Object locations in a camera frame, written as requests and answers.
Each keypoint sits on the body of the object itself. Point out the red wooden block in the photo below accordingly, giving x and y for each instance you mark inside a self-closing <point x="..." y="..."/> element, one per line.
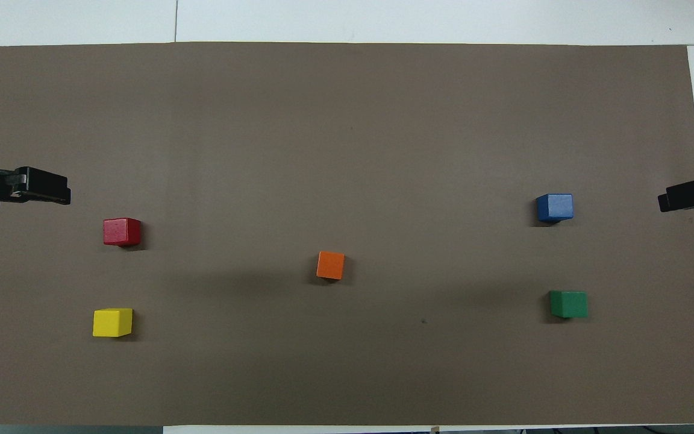
<point x="121" y="231"/>

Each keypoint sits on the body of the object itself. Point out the blue wooden block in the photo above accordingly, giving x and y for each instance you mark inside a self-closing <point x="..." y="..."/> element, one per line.
<point x="555" y="207"/>

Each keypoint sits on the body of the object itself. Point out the yellow wooden block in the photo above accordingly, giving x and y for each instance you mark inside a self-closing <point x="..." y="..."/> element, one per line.
<point x="112" y="322"/>

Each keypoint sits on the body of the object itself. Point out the green wooden block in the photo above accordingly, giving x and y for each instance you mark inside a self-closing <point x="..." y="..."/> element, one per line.
<point x="568" y="304"/>

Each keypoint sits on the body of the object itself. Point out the orange wooden block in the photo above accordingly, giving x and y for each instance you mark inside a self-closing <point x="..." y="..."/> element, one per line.
<point x="330" y="265"/>

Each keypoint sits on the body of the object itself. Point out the brown table mat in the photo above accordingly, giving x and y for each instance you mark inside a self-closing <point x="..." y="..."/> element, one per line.
<point x="347" y="138"/>

